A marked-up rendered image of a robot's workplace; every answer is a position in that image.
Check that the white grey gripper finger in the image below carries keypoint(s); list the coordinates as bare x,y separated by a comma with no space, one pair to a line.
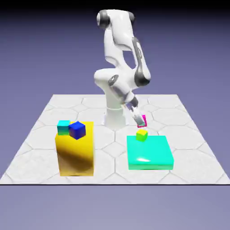
139,120

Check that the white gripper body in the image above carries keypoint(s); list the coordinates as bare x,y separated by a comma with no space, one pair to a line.
132,109

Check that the small pink cube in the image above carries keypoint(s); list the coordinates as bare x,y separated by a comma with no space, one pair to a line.
144,119

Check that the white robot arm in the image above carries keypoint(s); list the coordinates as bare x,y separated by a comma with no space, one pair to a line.
122,45

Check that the small yellow-green cube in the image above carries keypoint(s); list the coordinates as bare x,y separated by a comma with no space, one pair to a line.
142,135

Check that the small blue cube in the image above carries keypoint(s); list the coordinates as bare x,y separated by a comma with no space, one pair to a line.
77,130

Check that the small cyan cube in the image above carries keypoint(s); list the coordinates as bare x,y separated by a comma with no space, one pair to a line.
62,127

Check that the large turquoise box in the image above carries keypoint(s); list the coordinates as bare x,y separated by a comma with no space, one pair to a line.
149,152

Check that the large yellow box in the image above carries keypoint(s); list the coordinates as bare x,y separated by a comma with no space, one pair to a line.
75,154

